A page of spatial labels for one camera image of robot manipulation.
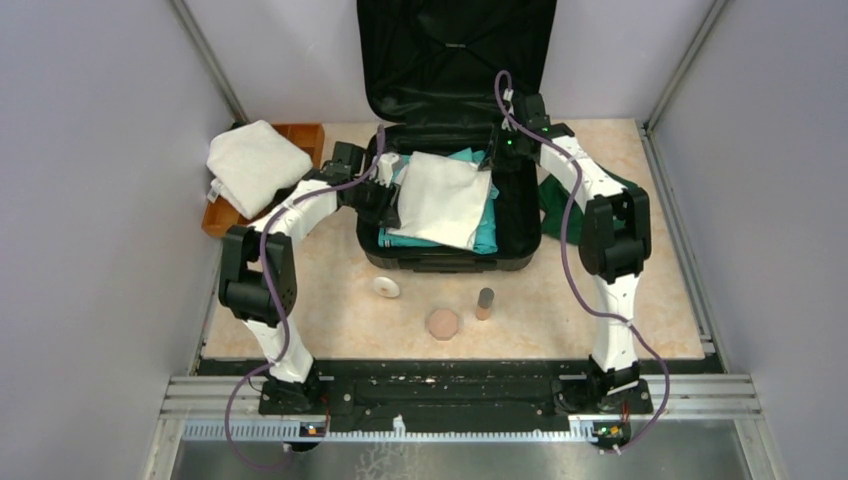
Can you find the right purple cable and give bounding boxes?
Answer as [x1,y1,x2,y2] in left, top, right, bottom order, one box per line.
[494,70,672,457]

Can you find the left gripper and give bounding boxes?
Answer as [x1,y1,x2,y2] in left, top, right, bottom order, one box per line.
[345,173,401,230]

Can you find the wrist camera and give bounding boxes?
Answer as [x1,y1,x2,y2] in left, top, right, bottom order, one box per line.
[501,88,514,116]
[375,152,404,186]

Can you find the dark green shirt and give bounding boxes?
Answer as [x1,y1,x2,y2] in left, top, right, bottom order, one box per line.
[538,167,640,246]

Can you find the teal shirt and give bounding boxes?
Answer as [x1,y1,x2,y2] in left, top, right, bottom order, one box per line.
[392,148,499,200]

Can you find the purple cable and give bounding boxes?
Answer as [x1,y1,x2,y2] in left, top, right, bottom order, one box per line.
[494,70,672,457]
[223,123,387,473]

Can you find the wooden tray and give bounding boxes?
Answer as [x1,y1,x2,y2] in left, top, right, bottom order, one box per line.
[201,122,324,238]

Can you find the white shirt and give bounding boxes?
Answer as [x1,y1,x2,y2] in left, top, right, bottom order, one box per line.
[388,151,492,251]

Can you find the aluminium frame rail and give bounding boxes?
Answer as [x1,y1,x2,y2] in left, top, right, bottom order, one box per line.
[142,374,787,479]

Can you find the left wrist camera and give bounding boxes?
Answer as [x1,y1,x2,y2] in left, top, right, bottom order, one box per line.
[375,152,404,186]

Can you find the tan bottle with grey cap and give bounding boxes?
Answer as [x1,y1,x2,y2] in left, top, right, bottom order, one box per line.
[475,287,495,321]

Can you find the white folded towel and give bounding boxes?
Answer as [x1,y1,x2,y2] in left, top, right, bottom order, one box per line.
[206,120,312,219]

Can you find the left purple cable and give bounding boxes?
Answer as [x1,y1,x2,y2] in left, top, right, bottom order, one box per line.
[223,123,387,473]

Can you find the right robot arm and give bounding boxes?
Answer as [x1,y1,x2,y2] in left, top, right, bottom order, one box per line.
[495,88,652,412]

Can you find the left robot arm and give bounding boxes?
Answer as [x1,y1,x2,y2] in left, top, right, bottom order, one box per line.
[218,130,401,414]

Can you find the black open suitcase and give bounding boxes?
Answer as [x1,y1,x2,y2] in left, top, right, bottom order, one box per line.
[356,1,557,273]

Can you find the turquoise shorts with striped waistband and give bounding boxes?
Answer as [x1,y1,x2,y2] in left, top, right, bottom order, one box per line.
[377,198,498,254]

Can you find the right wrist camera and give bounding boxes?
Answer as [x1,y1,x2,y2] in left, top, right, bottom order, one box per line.
[501,88,514,116]

